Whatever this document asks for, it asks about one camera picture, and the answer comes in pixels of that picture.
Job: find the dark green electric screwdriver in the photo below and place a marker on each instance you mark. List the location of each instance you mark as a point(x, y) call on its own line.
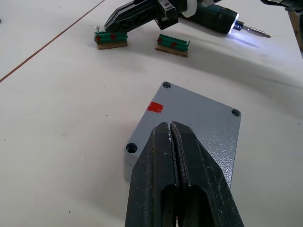
point(213, 19)

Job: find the green screw holder on cardboard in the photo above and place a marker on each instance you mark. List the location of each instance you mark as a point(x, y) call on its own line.
point(111, 39)
point(171, 43)

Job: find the small silver screw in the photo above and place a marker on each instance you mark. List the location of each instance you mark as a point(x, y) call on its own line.
point(97, 29)

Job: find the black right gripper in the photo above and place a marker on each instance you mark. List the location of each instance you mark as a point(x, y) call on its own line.
point(169, 17)

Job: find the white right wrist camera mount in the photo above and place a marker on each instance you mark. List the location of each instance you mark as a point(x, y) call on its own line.
point(190, 9)

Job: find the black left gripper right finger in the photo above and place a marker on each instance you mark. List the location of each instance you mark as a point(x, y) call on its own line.
point(206, 189)

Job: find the grey metal box lid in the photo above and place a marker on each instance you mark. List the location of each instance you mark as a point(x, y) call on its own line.
point(201, 113)

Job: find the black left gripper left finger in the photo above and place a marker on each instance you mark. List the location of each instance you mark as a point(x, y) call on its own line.
point(146, 177)

